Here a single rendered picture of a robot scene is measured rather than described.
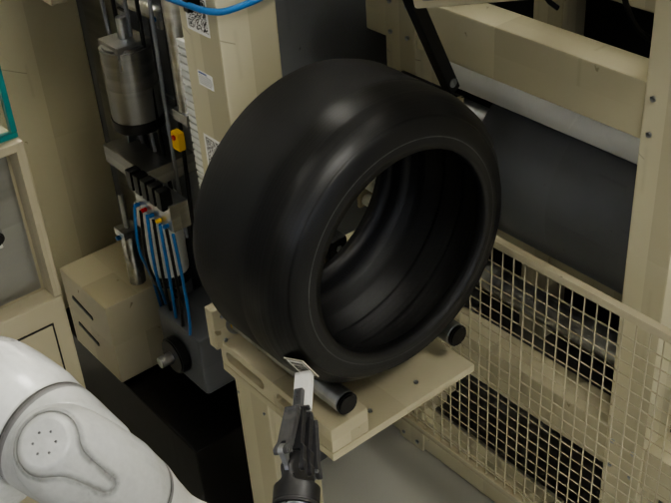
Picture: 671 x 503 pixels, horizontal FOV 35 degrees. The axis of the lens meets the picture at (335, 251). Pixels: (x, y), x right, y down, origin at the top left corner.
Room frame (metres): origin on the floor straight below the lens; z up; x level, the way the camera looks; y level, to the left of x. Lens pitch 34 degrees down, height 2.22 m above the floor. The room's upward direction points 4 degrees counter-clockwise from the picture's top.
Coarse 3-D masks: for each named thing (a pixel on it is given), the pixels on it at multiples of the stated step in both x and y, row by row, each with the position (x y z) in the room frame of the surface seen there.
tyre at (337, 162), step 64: (320, 64) 1.70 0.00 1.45; (256, 128) 1.57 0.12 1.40; (320, 128) 1.50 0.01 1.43; (384, 128) 1.51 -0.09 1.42; (448, 128) 1.57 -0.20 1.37; (256, 192) 1.46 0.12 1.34; (320, 192) 1.42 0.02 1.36; (384, 192) 1.83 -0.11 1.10; (448, 192) 1.79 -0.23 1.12; (256, 256) 1.40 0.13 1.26; (320, 256) 1.40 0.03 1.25; (384, 256) 1.79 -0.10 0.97; (448, 256) 1.72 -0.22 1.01; (256, 320) 1.39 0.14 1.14; (320, 320) 1.39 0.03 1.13; (384, 320) 1.65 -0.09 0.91; (448, 320) 1.57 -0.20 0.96
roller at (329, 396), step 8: (256, 344) 1.62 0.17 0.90; (264, 352) 1.60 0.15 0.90; (288, 368) 1.54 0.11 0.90; (320, 384) 1.47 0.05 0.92; (328, 384) 1.47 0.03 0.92; (336, 384) 1.46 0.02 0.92; (320, 392) 1.46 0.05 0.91; (328, 392) 1.45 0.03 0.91; (336, 392) 1.44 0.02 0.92; (344, 392) 1.44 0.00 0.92; (352, 392) 1.45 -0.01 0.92; (328, 400) 1.44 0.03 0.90; (336, 400) 1.43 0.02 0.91; (344, 400) 1.43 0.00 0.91; (352, 400) 1.44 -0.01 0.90; (336, 408) 1.43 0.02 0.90; (344, 408) 1.43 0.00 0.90; (352, 408) 1.44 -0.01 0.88
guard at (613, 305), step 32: (512, 256) 1.74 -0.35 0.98; (480, 288) 1.81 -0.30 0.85; (512, 288) 1.74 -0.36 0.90; (576, 288) 1.61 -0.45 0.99; (512, 320) 1.74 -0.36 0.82; (608, 320) 1.55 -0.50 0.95; (640, 320) 1.49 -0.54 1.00; (608, 352) 1.55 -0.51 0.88; (576, 384) 1.60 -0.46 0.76; (640, 384) 1.49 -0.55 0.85; (416, 416) 1.98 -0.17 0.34; (480, 416) 1.81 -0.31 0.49; (448, 448) 1.88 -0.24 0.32; (512, 448) 1.73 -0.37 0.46; (608, 448) 1.53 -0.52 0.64; (544, 480) 1.66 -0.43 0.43
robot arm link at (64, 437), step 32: (64, 384) 0.90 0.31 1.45; (32, 416) 0.82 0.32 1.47; (64, 416) 0.82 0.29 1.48; (96, 416) 0.84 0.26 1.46; (0, 448) 0.84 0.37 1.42; (32, 448) 0.79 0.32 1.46; (64, 448) 0.78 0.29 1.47; (96, 448) 0.80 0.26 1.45; (128, 448) 0.82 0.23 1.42; (32, 480) 0.77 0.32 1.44; (64, 480) 0.77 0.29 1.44; (96, 480) 0.78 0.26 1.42; (128, 480) 0.80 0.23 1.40; (160, 480) 0.84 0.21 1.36
